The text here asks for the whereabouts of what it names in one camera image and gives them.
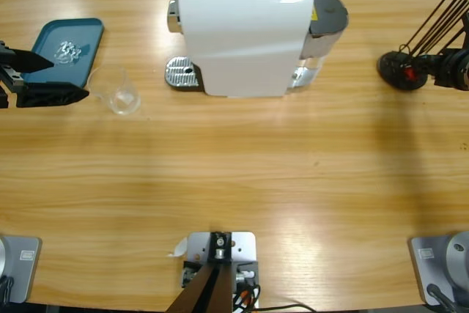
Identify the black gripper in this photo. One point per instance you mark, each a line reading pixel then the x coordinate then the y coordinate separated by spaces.
pixel 454 69
pixel 9 89

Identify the clear glass cup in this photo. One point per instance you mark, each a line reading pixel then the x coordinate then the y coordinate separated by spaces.
pixel 121 101

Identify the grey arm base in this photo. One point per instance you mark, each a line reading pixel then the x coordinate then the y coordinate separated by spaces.
pixel 22 269
pixel 432 269

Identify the red coffee capsule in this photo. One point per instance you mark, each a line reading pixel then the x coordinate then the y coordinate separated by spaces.
pixel 409 75

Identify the white capsule coffee machine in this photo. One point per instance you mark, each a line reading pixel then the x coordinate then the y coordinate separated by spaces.
pixel 242 42

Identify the teal plastic tray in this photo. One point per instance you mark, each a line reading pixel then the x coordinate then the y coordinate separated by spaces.
pixel 75 71

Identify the black capsule holder with rods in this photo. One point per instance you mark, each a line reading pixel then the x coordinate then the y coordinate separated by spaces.
pixel 392 69

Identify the clear water tank grey lid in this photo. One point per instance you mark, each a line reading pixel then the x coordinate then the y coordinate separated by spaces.
pixel 328 9

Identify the metal grated drip tray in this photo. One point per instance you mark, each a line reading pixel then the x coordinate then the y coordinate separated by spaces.
pixel 179 73

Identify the white paper tab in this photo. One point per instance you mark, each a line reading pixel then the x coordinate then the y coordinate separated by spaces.
pixel 180 249

